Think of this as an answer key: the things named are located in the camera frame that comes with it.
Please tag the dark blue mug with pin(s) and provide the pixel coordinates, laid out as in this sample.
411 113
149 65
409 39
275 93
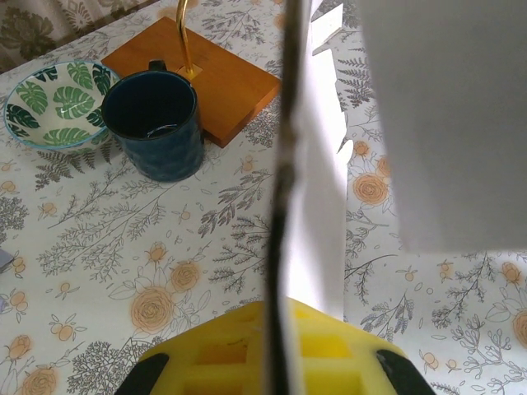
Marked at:
164 148

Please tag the floral tablecloth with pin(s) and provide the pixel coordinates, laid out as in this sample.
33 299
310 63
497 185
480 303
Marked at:
123 230

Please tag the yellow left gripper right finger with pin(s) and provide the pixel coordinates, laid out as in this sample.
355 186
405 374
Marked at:
341 354

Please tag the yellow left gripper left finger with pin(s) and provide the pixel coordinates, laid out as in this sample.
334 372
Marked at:
214 354

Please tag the green leaf pattern bowl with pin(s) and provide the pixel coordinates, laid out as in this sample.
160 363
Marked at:
62 103

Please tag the gold mug tree stand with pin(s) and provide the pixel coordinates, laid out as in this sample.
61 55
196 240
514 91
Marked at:
230 90

